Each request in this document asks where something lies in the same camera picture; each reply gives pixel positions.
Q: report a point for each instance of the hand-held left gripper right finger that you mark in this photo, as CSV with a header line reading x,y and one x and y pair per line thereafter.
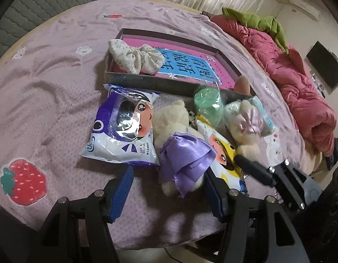
x,y
214,197

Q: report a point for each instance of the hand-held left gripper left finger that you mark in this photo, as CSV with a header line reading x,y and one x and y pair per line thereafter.
x,y
122,194

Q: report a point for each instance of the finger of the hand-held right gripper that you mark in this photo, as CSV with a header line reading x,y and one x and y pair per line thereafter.
x,y
251,167

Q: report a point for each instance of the yellow wet wipes packet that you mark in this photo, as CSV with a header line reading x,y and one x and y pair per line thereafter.
x,y
222,148

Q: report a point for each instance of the teddy bear with pink bow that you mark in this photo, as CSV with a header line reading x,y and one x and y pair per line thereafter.
x,y
244,131

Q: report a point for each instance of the purple wet wipes packet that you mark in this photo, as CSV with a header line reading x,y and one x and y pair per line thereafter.
x,y
117,142

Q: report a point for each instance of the blue-green tissue packet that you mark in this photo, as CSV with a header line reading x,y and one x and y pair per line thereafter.
x,y
265,115

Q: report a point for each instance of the pale green tissue packet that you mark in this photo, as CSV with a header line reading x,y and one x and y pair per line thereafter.
x,y
230,111

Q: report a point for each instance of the green plastic bag roll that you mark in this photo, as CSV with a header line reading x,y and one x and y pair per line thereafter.
x,y
208,105

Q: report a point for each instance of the leopard print scrunchie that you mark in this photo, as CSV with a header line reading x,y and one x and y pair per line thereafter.
x,y
191,116

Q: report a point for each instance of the teddy bear with purple bow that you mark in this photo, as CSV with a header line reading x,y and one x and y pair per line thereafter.
x,y
174,123

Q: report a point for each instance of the peach round puff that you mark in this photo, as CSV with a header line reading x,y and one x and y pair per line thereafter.
x,y
242,83

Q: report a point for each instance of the grey shallow box pink inside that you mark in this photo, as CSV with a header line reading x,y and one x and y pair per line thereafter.
x,y
169,85

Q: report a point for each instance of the pink quilt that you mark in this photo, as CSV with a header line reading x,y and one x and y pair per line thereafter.
x,y
292,85

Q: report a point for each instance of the black television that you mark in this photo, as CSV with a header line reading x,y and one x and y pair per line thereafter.
x,y
326,64

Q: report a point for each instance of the white floral scrunchie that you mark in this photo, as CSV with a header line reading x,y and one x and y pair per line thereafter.
x,y
133,57

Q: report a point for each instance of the green blanket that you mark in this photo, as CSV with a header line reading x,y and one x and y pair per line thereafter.
x,y
262,23

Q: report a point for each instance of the white air conditioner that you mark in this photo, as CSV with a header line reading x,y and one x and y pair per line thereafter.
x,y
304,6

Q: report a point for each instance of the grey quilted headboard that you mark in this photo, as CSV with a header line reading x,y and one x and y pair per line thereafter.
x,y
42,13

